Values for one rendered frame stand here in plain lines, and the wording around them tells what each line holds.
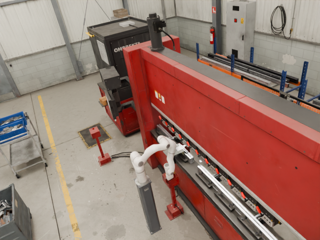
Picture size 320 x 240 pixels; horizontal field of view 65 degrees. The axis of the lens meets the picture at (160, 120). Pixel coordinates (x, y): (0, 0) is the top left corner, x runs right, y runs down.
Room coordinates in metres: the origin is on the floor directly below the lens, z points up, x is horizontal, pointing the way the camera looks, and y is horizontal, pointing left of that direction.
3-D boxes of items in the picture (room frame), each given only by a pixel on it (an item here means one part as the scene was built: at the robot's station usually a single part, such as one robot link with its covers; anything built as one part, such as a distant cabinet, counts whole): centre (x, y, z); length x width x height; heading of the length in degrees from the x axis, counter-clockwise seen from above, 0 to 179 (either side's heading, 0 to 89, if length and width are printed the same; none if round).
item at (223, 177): (1.94, -0.62, 1.26); 0.15 x 0.09 x 0.17; 22
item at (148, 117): (3.81, -0.05, 1.15); 0.85 x 0.25 x 2.30; 112
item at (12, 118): (4.64, 3.04, 0.92); 0.50 x 0.36 x 0.18; 113
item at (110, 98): (3.75, 0.75, 1.42); 0.45 x 0.12 x 0.36; 15
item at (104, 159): (4.00, 1.26, 0.41); 0.25 x 0.20 x 0.83; 112
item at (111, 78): (3.82, 0.68, 1.53); 0.51 x 0.25 x 0.85; 15
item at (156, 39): (3.38, -0.18, 2.53); 0.33 x 0.25 x 0.47; 22
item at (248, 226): (1.52, -0.73, 0.89); 0.30 x 0.05 x 0.03; 22
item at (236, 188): (1.75, -0.70, 1.26); 0.15 x 0.09 x 0.17; 22
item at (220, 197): (1.89, -0.58, 0.89); 0.30 x 0.05 x 0.03; 22
